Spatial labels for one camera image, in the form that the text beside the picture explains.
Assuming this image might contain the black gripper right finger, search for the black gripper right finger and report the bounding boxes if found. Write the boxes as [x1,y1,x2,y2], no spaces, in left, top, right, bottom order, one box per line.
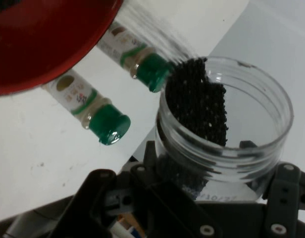
[262,162,305,238]

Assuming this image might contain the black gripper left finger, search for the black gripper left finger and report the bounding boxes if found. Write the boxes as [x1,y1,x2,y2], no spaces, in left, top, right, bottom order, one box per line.
[51,140,222,238]

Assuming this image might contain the clear plastic jar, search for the clear plastic jar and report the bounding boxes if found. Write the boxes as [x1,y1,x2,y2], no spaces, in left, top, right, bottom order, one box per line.
[154,56,294,201]

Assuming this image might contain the black beads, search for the black beads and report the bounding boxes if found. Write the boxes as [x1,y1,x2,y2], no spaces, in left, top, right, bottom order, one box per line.
[127,0,229,196]

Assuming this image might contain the green-capped spice bottle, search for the green-capped spice bottle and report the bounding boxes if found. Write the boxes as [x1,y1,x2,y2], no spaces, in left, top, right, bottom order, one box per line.
[42,74,132,147]
[97,21,173,93]

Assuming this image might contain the red bowl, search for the red bowl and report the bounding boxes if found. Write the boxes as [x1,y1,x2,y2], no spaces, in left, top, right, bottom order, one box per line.
[0,0,125,97]

